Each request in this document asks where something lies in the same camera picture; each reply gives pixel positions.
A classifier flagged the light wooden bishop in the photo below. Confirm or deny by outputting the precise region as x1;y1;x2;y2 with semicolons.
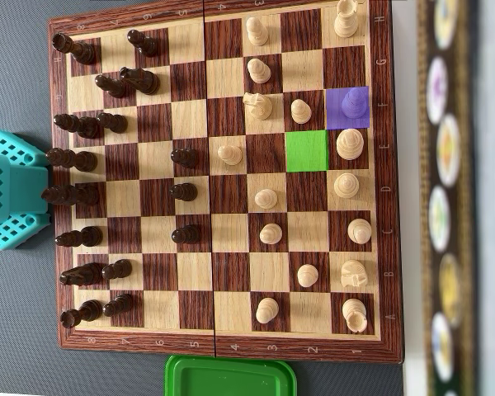
340;87;369;120
346;218;373;245

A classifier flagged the wooden folding chess board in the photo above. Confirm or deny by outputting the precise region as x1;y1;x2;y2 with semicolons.
45;0;406;365

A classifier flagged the light wooden knight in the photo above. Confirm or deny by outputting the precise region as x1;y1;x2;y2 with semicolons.
340;259;370;289
242;91;274;121

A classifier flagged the light wooden queen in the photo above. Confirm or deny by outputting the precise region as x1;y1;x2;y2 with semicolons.
333;172;361;199

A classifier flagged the light wooden king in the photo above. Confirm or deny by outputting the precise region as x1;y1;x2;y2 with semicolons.
336;128;365;161

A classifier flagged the light wooden rook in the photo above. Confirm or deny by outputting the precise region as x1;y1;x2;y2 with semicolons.
332;0;369;39
341;297;369;334

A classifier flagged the dark wooden knight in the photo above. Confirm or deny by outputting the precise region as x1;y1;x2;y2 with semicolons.
59;262;105;287
119;67;161;95

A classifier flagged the dark wooden bishop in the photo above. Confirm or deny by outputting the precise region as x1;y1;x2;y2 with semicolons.
52;113;102;139
54;225;104;248

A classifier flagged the dark wooden queen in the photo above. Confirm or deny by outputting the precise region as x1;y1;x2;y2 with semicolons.
40;184;100;207

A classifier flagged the dark wooden king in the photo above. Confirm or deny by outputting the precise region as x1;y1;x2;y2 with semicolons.
45;147;99;173

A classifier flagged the green plastic lid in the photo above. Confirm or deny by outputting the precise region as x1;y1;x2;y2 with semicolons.
163;353;298;396

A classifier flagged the dark wooden rook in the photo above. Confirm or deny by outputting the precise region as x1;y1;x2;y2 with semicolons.
51;32;97;66
59;299;103;330

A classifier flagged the dark patterned rug border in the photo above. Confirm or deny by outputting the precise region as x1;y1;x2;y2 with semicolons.
415;0;482;396

